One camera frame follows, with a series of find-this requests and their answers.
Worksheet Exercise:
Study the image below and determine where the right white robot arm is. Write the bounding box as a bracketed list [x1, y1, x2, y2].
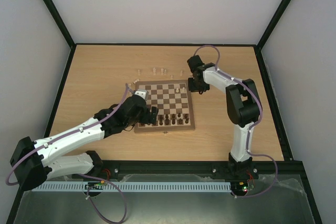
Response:
[187, 55, 262, 178]

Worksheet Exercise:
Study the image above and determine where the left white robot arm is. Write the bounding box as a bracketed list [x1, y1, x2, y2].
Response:
[10, 94, 159, 191]

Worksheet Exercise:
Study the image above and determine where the wooden chess board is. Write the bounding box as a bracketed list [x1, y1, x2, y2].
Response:
[134, 80, 195, 133]

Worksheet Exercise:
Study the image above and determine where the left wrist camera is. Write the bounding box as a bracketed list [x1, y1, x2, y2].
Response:
[134, 89, 149, 101]

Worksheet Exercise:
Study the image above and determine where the white slotted cable duct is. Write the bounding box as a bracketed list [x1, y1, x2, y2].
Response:
[33, 182, 232, 193]

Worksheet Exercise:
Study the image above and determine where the black metal frame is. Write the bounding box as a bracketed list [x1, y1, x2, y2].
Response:
[0, 0, 336, 224]

